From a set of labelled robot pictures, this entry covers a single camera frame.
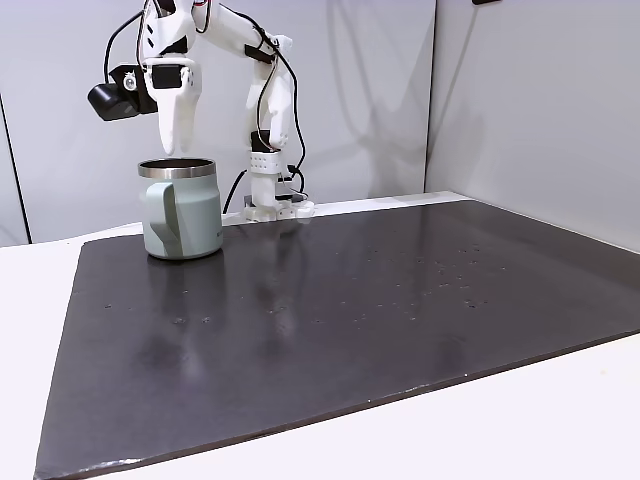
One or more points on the pale green steel-rimmed mug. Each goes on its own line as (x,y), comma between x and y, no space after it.
(195,220)

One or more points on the black table mat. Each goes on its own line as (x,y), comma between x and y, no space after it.
(300,350)

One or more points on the black camera box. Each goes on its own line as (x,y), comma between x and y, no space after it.
(107,102)

